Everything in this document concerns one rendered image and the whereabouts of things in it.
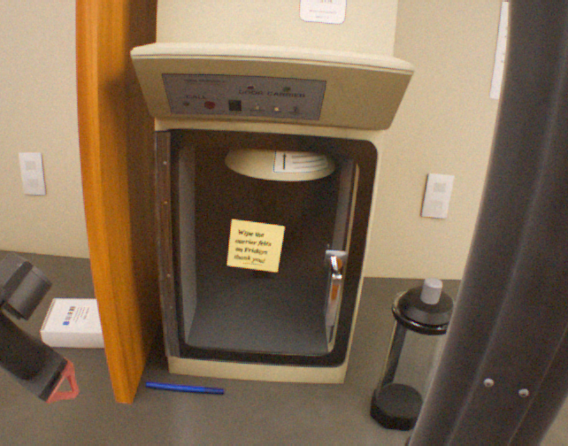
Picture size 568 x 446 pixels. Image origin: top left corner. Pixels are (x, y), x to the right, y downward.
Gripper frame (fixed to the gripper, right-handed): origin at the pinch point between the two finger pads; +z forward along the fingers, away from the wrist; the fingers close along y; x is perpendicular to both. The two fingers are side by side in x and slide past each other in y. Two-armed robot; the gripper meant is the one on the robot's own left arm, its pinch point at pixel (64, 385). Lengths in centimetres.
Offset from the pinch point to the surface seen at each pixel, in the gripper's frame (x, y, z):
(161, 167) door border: -32.0, -4.6, -15.0
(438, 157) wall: -85, -33, 24
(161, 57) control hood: -33.3, -11.5, -33.0
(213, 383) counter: -15.1, -11.2, 20.9
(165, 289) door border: -22.0, -4.5, 2.5
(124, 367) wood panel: -8.1, -2.6, 7.0
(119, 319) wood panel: -13.6, -2.1, -0.1
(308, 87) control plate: -41, -25, -25
